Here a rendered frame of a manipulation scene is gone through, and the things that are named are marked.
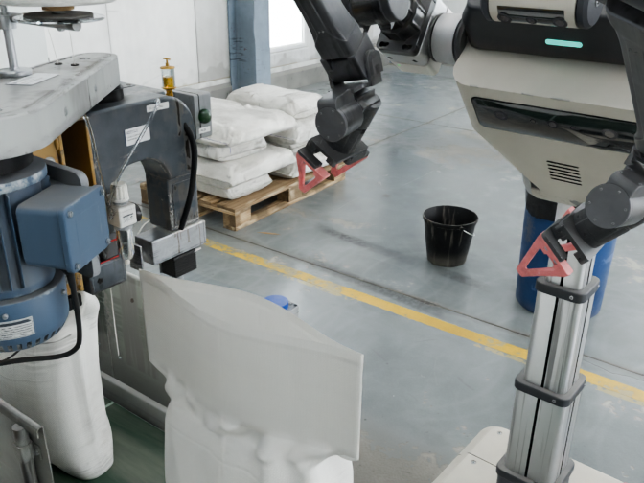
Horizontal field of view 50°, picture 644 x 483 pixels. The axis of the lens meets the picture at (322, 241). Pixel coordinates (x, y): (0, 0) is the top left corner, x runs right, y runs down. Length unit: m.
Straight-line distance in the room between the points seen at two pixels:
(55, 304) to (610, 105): 0.87
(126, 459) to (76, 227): 1.08
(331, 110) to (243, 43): 6.21
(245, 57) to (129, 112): 6.02
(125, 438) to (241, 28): 5.74
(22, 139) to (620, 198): 0.73
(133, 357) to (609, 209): 1.57
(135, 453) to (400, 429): 1.03
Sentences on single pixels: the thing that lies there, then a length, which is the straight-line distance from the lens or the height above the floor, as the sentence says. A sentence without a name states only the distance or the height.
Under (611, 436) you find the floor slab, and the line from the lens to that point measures 2.74.
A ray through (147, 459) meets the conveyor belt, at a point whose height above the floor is 0.38.
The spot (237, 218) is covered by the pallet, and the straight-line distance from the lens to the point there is 4.10.
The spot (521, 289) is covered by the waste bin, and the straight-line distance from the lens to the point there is 3.42.
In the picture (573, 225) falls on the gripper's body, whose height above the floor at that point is 1.25.
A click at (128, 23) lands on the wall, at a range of 6.44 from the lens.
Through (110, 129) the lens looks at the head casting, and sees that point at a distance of 1.27.
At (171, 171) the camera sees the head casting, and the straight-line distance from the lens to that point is 1.38.
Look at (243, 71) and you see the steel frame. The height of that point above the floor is 0.33.
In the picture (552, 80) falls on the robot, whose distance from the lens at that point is 1.21.
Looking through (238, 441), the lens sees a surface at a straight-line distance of 1.25.
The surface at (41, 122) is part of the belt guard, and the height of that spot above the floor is 1.40.
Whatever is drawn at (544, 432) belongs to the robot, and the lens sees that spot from 1.70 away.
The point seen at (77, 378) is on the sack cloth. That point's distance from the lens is 1.74.
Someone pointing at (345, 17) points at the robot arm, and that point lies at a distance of 1.11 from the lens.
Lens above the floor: 1.62
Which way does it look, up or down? 24 degrees down
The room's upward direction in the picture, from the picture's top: 1 degrees clockwise
